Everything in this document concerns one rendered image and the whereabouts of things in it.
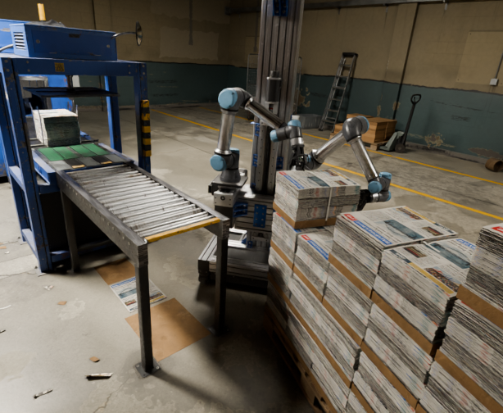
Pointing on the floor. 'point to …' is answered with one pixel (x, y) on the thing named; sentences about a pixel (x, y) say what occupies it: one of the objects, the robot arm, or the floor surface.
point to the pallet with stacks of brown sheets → (382, 129)
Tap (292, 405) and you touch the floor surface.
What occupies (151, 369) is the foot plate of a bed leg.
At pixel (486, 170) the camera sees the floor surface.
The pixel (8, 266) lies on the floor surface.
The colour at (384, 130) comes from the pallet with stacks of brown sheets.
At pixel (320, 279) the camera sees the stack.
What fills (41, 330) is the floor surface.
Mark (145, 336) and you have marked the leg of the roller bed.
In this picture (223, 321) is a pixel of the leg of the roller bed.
